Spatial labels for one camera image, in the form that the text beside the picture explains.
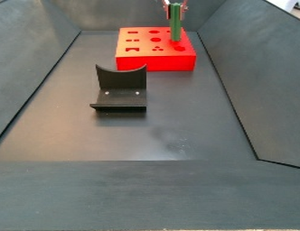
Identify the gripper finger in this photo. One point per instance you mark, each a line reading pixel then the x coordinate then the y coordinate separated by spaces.
pixel 165 3
pixel 184 5

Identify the green star-shaped peg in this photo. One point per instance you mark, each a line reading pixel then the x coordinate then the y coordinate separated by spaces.
pixel 175 21

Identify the red shape-sorting board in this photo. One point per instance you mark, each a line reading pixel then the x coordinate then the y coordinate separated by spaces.
pixel 146 46

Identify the black curved holder bracket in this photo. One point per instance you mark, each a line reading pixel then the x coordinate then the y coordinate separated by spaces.
pixel 122 89

